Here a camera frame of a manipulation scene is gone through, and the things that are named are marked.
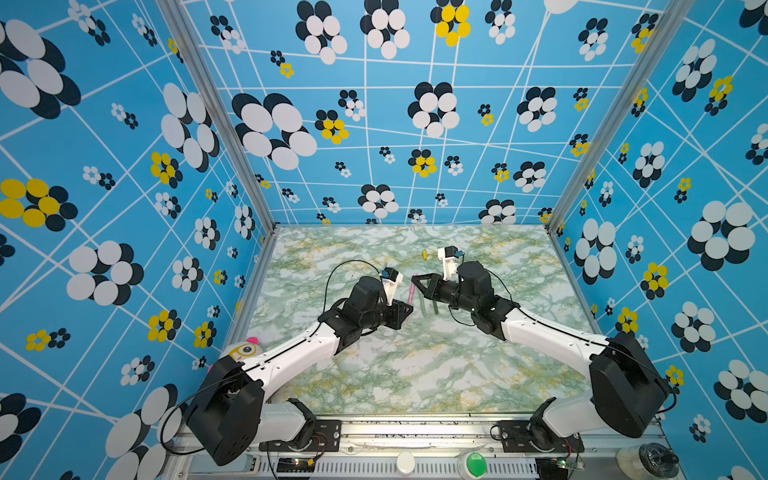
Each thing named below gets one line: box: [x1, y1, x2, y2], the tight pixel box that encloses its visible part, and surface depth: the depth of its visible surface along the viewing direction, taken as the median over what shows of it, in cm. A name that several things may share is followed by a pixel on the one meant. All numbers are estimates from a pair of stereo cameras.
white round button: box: [396, 451, 415, 475], surface depth 65 cm
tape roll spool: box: [616, 442, 680, 480], surface depth 64 cm
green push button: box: [457, 451, 489, 480], surface depth 63 cm
